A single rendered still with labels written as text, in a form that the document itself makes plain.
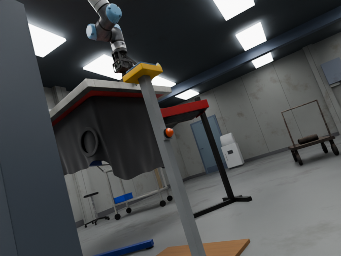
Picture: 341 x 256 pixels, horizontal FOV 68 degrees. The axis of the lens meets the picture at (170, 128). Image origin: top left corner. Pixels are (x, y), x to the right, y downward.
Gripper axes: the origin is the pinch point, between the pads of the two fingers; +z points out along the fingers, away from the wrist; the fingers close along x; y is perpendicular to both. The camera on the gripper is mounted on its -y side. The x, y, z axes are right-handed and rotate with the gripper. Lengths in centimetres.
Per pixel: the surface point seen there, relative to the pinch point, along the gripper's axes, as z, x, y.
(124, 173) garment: 42.7, -8.5, 14.4
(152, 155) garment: 37.1, -9.0, -8.5
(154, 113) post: 23.2, 20.5, 13.8
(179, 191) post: 57, 21, 14
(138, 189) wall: 66, -496, -408
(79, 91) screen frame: 2.2, -5.3, 29.1
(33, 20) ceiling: -220, -229, -76
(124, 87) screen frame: 2.3, 1.9, 8.6
